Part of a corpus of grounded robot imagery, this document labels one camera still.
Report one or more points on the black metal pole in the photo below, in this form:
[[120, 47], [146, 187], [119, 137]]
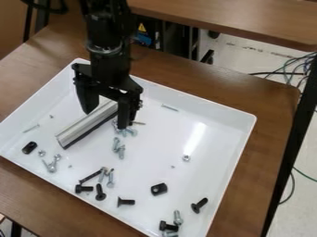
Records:
[[295, 132]]

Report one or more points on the wooden table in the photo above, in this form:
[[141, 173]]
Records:
[[231, 17]]

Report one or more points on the pile of screws and nuts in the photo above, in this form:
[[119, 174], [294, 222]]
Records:
[[100, 193]]

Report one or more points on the silver bar tool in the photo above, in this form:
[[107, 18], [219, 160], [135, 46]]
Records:
[[84, 126]]

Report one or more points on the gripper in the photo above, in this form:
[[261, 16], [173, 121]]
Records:
[[109, 71]]

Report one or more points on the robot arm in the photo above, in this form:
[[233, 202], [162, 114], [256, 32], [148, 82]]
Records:
[[108, 21]]

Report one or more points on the white tray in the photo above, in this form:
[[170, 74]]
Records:
[[165, 145]]

